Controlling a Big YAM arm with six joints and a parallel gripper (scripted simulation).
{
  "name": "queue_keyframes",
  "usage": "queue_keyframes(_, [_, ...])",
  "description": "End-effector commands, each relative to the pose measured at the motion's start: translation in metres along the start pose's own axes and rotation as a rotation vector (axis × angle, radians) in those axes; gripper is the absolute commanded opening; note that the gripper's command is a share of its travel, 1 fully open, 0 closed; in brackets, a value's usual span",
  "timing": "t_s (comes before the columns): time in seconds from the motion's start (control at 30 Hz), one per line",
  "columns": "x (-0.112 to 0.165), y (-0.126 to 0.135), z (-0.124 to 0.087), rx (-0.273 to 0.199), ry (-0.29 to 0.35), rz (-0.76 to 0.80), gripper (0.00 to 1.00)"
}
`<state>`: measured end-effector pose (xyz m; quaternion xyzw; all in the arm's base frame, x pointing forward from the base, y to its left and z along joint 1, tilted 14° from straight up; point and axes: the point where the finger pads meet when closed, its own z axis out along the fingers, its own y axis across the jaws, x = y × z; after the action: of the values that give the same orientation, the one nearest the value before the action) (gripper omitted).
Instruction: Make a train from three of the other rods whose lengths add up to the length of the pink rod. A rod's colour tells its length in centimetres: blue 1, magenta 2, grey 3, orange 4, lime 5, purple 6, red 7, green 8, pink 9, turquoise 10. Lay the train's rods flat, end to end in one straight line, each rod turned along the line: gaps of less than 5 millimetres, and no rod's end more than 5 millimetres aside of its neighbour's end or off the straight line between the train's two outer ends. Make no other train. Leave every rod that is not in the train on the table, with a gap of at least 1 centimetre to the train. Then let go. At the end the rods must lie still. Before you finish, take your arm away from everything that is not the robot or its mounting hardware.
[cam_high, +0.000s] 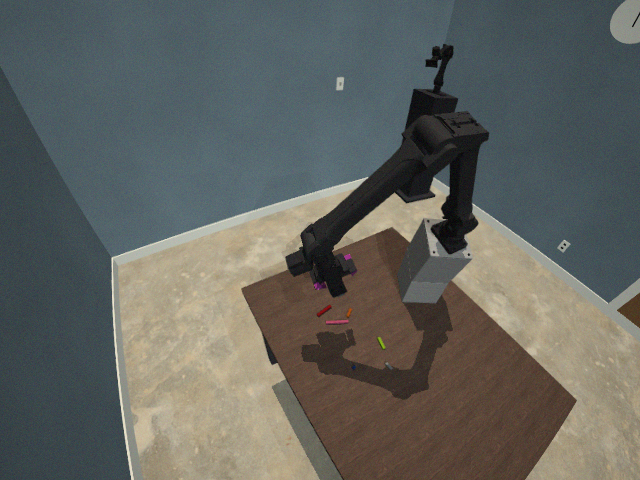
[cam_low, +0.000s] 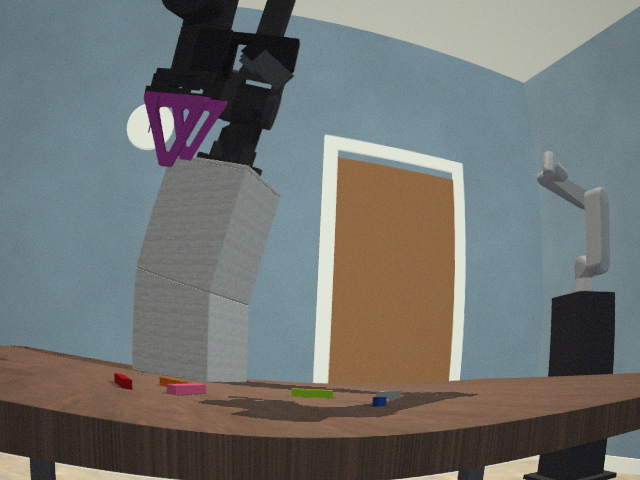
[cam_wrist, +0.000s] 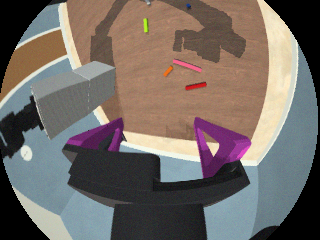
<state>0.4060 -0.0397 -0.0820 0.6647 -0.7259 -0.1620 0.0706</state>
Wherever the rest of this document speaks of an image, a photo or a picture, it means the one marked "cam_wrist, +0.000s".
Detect lime green rod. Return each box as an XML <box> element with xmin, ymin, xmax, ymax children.
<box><xmin>144</xmin><ymin>18</ymin><xmax>149</xmax><ymax>32</ymax></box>

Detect orange rod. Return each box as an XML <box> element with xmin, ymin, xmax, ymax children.
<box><xmin>163</xmin><ymin>66</ymin><xmax>173</xmax><ymax>76</ymax></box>

